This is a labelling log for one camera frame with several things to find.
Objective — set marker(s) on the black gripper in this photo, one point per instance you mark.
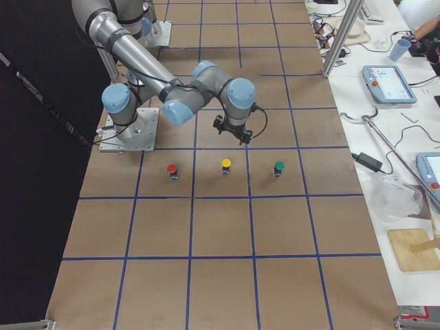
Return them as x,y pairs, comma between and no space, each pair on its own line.
238,130

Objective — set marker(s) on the green push button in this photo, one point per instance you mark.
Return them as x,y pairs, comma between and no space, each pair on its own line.
279,167

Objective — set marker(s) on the yellow push button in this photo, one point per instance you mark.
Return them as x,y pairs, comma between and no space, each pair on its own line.
226,164

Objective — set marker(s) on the beige tray with plate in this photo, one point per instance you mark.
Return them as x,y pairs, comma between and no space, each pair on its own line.
357,34

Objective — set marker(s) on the clear plastic bag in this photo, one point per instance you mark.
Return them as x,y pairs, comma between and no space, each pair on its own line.
390,197

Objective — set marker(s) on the aluminium frame post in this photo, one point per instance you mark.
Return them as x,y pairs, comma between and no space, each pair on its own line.
347,22

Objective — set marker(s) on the black power adapter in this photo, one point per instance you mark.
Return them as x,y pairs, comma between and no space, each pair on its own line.
367,161

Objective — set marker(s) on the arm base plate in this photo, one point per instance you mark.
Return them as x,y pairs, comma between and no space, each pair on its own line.
164,40
139,136

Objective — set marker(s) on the wooden board stand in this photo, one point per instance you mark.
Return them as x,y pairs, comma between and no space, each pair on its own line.
414,250

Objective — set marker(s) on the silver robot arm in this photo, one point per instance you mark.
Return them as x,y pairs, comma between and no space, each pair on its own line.
117,26
151,28

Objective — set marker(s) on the metal walking cane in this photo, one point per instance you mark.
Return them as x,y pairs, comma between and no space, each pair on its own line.
368,119

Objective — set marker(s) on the teach pendant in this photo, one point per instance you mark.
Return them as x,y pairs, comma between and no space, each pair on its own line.
428,167
387,84

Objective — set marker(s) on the blue plastic cup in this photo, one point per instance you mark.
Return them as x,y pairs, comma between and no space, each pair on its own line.
399,49

